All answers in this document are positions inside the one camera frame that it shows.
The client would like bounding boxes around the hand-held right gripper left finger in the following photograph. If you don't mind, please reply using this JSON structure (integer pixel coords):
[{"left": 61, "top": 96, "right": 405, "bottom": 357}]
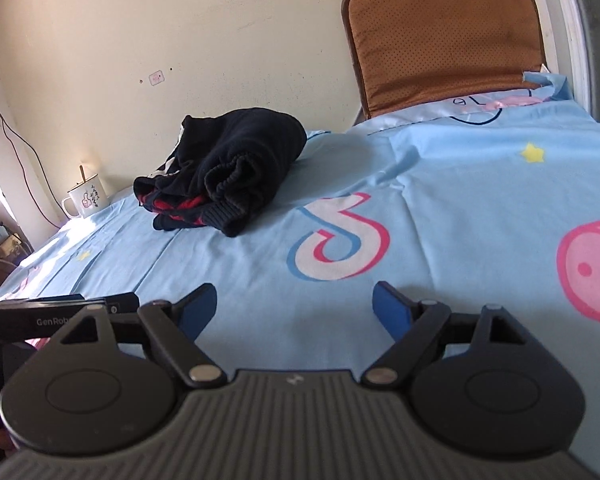
[{"left": 60, "top": 282, "right": 227, "bottom": 389}]

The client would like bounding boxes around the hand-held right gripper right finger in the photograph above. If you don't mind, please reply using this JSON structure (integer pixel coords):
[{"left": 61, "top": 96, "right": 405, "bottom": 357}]
[{"left": 362, "top": 281, "right": 529, "bottom": 387}]

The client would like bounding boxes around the navy red reindeer knit sweater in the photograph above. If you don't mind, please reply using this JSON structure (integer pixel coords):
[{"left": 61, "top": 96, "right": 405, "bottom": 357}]
[{"left": 132, "top": 107, "right": 307, "bottom": 238}]

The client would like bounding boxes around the beige power strip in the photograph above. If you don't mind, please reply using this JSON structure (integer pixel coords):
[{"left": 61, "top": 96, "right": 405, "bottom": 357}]
[{"left": 0, "top": 237, "right": 27, "bottom": 262}]

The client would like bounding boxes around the light blue cartoon printed bedsheet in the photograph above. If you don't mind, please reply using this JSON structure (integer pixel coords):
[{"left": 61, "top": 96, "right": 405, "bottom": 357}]
[{"left": 0, "top": 72, "right": 600, "bottom": 463}]

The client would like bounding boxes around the white enamel mug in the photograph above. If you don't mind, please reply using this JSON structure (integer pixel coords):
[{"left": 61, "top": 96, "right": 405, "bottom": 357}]
[{"left": 61, "top": 172, "right": 111, "bottom": 220}]

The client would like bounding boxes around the brown chair back cushion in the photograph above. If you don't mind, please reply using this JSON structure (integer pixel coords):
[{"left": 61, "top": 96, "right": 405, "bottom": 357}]
[{"left": 340, "top": 0, "right": 549, "bottom": 121}]

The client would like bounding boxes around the dark wall cable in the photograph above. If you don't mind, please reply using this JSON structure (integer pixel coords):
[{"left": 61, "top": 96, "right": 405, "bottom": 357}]
[{"left": 0, "top": 72, "right": 65, "bottom": 229}]

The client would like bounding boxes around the white window frame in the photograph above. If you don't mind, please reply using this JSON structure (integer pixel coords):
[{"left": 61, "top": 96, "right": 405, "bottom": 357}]
[{"left": 549, "top": 0, "right": 600, "bottom": 133}]

